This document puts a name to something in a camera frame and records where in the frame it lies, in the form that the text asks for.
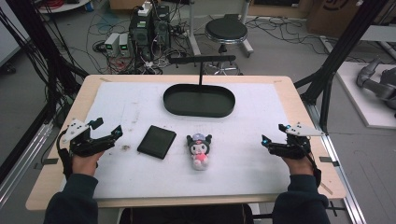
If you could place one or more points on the person's left hand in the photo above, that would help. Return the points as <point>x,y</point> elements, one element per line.
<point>84,165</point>

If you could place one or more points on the white round table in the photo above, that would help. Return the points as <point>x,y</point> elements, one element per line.
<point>62,6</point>

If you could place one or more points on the black round stool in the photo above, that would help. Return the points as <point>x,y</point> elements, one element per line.
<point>226,30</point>

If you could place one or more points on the white power strip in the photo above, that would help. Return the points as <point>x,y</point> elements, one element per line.
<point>144,9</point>

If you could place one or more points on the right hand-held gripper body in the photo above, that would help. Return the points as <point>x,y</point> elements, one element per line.
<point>294,148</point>

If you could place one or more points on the grey power supply unit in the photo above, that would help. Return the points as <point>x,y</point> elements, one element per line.
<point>124,44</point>
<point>111,43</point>

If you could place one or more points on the white floor board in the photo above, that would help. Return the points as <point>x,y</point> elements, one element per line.
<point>364,105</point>

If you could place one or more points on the black tape piece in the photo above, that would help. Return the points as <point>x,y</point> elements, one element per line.
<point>328,160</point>
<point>49,161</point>

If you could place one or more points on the cardboard box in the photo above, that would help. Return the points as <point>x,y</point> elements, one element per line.
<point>334,17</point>

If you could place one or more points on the plush doll with black ears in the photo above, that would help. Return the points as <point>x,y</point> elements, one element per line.
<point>199,151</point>

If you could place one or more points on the black oval tray with bar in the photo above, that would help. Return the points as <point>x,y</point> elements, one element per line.
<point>199,101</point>

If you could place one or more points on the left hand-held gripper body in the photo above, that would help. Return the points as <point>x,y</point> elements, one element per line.
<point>81,145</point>

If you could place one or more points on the person's right hand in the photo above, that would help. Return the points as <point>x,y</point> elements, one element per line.
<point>299,167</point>

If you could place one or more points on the person's dark lap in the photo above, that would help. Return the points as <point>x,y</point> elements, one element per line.
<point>186,215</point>

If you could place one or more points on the white metal stand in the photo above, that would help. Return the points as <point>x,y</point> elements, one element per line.
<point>193,34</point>

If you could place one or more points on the aluminium rail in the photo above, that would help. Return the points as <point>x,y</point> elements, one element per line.
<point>21,165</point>
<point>341,174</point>

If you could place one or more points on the white table mat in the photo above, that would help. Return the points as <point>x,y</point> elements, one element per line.
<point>243,161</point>

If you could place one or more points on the black wallet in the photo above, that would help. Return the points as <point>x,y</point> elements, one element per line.
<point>156,142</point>

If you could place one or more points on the black computer tower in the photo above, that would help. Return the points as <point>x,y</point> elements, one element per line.
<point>140,35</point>
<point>162,29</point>

